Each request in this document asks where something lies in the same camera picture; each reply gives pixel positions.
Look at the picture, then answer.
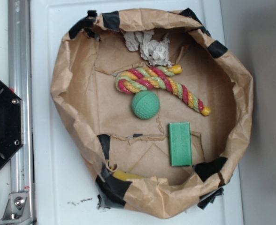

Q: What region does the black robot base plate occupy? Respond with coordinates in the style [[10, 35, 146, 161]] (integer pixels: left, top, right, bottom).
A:
[[0, 80, 23, 170]]

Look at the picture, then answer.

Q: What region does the crumpled white cloth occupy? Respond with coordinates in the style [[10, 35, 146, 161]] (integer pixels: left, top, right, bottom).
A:
[[123, 30, 172, 68]]

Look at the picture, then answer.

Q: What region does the multicolour twisted rope toy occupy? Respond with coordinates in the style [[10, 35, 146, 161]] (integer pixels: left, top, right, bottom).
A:
[[115, 64, 211, 116]]

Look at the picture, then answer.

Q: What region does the white tray board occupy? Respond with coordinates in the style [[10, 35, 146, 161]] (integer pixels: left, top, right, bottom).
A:
[[30, 0, 244, 225]]

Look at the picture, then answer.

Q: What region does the green dimpled ball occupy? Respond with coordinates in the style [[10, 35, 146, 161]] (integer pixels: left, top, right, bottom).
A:
[[131, 91, 161, 120]]

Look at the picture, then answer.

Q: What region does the green rectangular block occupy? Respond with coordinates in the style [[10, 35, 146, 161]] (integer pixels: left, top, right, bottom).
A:
[[169, 122, 192, 166]]

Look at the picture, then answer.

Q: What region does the brown paper bag bin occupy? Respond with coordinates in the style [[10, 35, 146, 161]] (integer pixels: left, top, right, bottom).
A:
[[51, 9, 253, 218]]

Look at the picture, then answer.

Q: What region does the metal corner bracket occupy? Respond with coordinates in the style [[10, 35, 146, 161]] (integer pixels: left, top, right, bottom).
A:
[[0, 192, 31, 225]]

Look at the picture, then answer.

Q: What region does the aluminium extrusion rail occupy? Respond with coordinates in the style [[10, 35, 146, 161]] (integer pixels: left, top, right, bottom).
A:
[[8, 0, 36, 225]]

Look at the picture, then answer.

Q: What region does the yellow block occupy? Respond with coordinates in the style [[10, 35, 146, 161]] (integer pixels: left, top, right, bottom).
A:
[[110, 167, 143, 181]]

